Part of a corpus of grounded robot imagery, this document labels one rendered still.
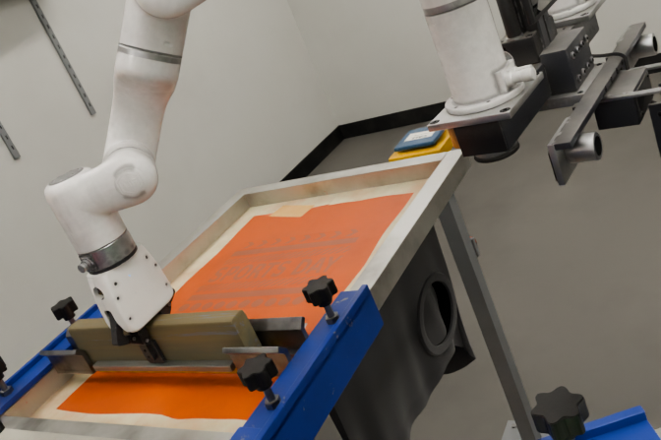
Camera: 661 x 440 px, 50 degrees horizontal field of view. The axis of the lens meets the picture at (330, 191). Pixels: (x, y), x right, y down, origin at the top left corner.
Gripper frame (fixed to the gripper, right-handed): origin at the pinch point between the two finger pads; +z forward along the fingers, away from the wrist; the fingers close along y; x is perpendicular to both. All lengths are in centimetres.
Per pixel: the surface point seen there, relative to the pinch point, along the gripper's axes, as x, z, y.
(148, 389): 3.7, 6.1, -3.3
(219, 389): -10.9, 6.0, -2.9
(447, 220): -12, 26, 76
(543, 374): -7, 101, 110
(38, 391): 25.4, 3.9, -6.9
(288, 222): 7.1, 6.0, 46.5
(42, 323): 200, 61, 94
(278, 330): -21.7, -0.2, 1.9
